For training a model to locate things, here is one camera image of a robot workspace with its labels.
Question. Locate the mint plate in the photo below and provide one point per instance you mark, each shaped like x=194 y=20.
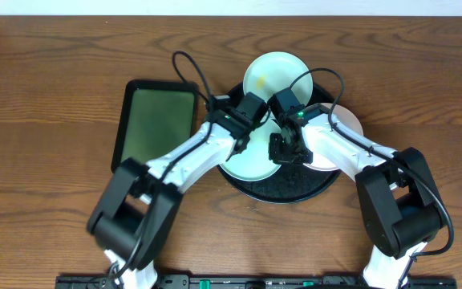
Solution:
x=271 y=73
x=253 y=164

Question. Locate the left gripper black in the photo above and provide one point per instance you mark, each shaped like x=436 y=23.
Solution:
x=240 y=144

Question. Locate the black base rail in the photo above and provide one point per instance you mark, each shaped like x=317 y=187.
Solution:
x=208 y=282

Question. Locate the black rectangular tray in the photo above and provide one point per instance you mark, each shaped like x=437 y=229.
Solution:
x=156 y=116

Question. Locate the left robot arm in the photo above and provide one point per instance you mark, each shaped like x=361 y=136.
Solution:
x=135 y=213

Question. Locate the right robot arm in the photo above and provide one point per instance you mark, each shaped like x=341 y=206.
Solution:
x=401 y=207

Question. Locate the black round tray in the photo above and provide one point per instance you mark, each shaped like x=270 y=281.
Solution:
x=289 y=184

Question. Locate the pink plate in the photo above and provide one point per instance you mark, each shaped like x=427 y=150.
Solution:
x=320 y=163

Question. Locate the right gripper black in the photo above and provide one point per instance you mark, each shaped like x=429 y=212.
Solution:
x=285 y=151

